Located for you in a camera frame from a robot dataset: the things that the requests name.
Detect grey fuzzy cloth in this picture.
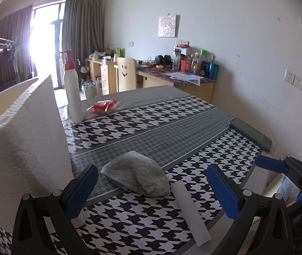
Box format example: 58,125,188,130
101,151,170,197

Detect wooden desk far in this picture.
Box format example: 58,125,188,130
85,58,118,96

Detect white pump lotion bottle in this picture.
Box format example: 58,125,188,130
60,50,84,124

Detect smiley face wooden chair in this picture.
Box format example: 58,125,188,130
117,58,137,92

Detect white foam roll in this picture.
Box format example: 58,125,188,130
170,181,212,247

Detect right brown curtain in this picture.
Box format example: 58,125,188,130
62,0,104,62

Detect white styrofoam box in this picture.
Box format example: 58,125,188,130
0,76,74,233

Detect wooden desk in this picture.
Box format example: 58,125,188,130
85,58,118,96
136,66,215,102

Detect clear water bottle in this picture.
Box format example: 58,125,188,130
172,47,181,70

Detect teal tumbler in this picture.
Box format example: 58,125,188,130
209,63,219,81

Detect black headphones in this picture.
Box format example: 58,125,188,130
154,55,172,66

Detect wooden desk near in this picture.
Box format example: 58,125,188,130
136,66,215,102

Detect left brown curtain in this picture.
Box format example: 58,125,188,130
0,5,33,84

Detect brown curtain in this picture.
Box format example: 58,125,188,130
0,5,33,84
62,0,104,62

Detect wall power socket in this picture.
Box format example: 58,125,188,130
284,70,295,85

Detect red snack packet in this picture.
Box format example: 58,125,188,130
86,100,120,115

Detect pink wall picture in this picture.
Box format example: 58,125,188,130
158,14,177,37

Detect papers on desk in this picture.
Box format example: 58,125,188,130
166,72,202,86

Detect houndstooth tablecloth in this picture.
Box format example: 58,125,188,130
0,87,261,254

